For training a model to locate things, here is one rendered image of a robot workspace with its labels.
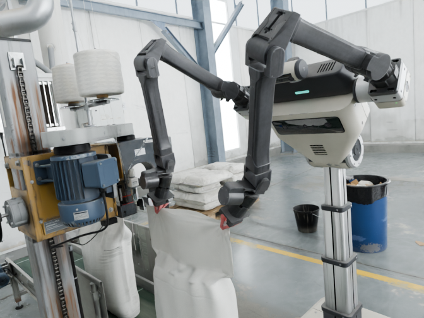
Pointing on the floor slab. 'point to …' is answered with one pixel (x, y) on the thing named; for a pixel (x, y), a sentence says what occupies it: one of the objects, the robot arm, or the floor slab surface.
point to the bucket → (306, 217)
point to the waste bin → (368, 212)
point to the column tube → (12, 127)
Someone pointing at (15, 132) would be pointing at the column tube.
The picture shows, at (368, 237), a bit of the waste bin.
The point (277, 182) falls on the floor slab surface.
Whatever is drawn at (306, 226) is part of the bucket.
